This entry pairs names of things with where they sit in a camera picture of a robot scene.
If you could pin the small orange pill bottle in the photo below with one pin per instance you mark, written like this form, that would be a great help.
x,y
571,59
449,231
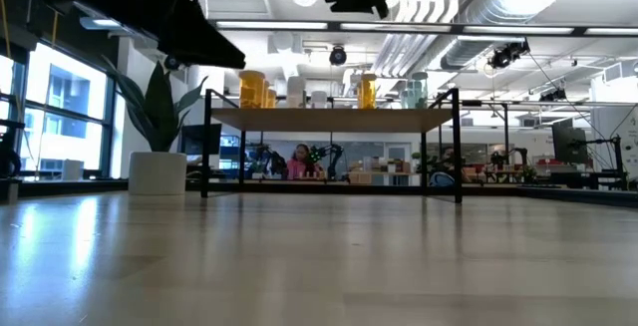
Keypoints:
x,y
367,92

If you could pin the teal pill bottle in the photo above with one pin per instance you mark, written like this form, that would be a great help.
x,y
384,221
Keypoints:
x,y
420,92
406,99

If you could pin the black background robot arm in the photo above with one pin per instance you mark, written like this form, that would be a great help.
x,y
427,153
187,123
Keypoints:
x,y
335,156
271,159
503,159

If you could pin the black overhead rig beam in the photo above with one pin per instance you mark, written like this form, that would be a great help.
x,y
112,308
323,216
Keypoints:
x,y
448,29

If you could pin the black monitor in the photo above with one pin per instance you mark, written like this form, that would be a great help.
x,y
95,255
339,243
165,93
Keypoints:
x,y
199,139
570,141

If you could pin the green plant in white pot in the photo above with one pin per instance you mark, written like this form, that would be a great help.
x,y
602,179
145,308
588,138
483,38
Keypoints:
x,y
157,174

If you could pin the large glass window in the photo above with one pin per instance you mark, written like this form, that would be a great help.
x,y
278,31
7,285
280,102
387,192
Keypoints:
x,y
65,97

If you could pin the black ceiling spotlight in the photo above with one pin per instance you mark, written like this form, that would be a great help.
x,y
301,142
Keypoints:
x,y
506,56

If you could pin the white cylindrical bin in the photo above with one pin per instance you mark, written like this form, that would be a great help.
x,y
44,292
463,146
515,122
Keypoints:
x,y
72,170

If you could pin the person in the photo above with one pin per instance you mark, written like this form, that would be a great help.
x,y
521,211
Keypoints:
x,y
298,165
448,159

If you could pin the stacked cardboard boxes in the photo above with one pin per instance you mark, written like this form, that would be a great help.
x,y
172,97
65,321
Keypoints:
x,y
379,169

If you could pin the blue chair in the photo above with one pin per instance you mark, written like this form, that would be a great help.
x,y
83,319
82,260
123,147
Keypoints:
x,y
442,180

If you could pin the black overhead camera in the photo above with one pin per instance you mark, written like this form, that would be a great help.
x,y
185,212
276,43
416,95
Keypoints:
x,y
338,56

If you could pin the silver ventilation duct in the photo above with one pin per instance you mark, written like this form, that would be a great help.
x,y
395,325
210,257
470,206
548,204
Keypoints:
x,y
478,42

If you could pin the wooden shelf black metal frame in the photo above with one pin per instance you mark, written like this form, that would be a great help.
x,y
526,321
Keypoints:
x,y
329,119

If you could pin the black aluminium rig frame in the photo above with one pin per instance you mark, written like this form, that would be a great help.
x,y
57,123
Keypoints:
x,y
65,187

